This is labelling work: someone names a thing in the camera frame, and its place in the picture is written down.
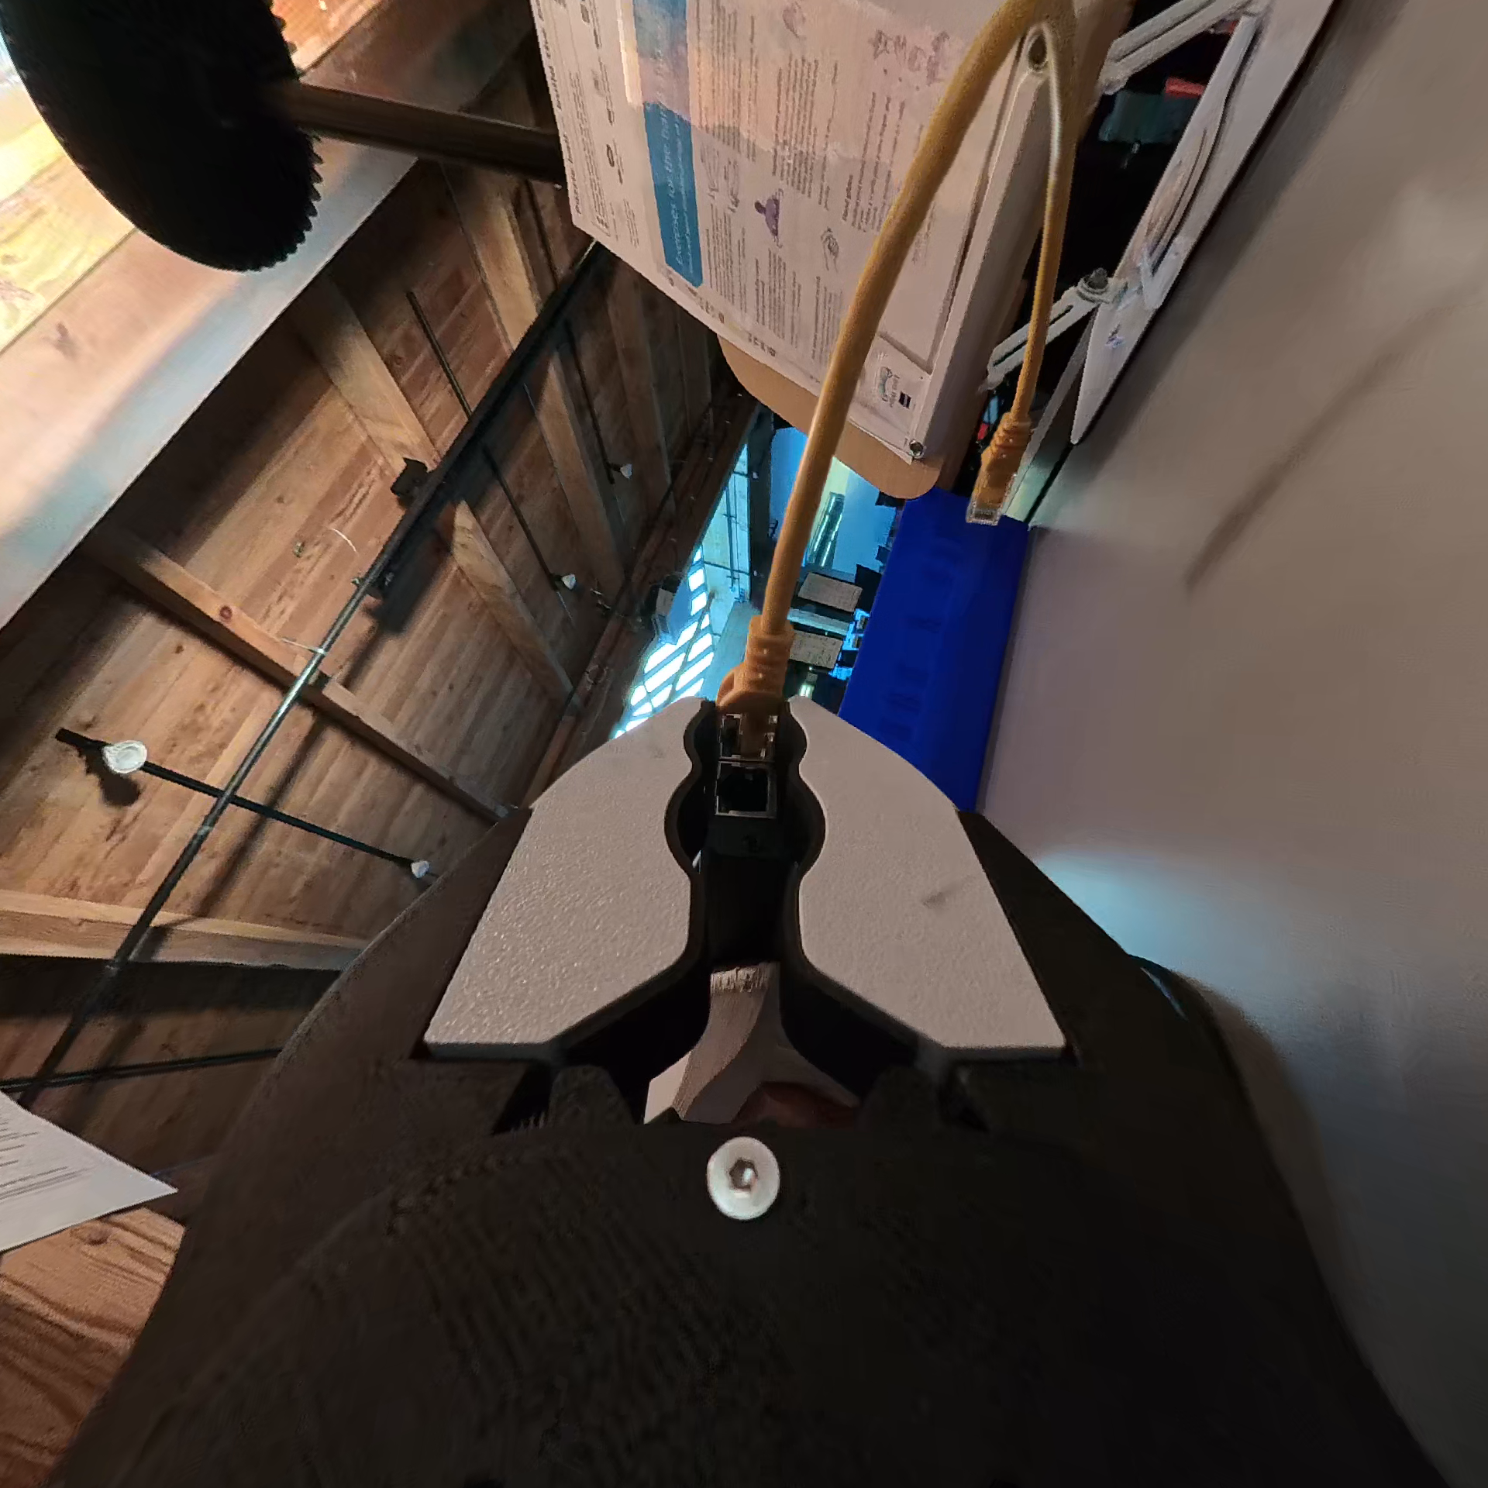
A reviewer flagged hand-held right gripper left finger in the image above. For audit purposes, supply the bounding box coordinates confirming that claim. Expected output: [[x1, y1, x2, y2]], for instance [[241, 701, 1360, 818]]
[[419, 698, 716, 1064]]

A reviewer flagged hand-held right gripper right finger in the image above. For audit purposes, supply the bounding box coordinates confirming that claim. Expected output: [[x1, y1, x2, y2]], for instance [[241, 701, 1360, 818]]
[[781, 698, 1070, 1064]]

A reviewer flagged black power adapter brick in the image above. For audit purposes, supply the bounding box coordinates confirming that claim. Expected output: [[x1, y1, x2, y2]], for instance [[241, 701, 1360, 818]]
[[695, 711, 808, 972]]

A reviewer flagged orange ethernet cable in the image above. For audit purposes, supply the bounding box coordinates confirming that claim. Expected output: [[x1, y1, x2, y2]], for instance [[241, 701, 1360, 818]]
[[714, 0, 1082, 756]]

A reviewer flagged white desk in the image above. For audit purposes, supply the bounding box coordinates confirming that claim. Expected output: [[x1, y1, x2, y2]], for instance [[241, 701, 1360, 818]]
[[977, 0, 1488, 1488]]

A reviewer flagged blue plastic bin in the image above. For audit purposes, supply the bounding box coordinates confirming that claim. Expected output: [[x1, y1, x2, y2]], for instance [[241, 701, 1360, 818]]
[[837, 489, 1036, 815]]

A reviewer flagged tan wooden board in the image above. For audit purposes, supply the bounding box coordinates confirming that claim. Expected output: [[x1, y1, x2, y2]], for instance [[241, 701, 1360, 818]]
[[710, 332, 943, 501]]

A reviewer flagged white paper sheet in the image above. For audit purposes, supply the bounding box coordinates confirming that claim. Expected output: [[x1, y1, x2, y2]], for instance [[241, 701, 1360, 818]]
[[0, 1092, 178, 1257]]

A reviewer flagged white box with printed label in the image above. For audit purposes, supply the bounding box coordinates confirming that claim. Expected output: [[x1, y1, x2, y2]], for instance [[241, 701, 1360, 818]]
[[528, 0, 1088, 461]]

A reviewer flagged black round gear disc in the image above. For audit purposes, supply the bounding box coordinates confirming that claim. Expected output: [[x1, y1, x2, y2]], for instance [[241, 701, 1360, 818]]
[[0, 0, 571, 274]]

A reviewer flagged wooden post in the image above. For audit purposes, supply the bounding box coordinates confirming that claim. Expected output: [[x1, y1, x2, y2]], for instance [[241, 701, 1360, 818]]
[[0, 1209, 187, 1488]]

